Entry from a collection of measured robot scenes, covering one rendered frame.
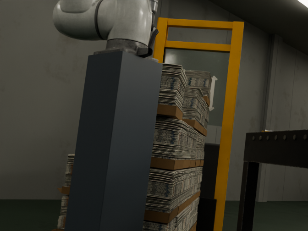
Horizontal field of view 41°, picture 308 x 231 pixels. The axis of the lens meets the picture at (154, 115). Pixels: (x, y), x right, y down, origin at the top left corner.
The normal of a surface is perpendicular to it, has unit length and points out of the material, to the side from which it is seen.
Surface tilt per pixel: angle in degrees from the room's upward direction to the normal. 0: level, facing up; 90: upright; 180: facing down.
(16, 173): 90
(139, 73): 90
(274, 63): 90
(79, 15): 98
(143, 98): 90
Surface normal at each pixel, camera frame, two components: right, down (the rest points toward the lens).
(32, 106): 0.70, 0.03
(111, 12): -0.38, -0.14
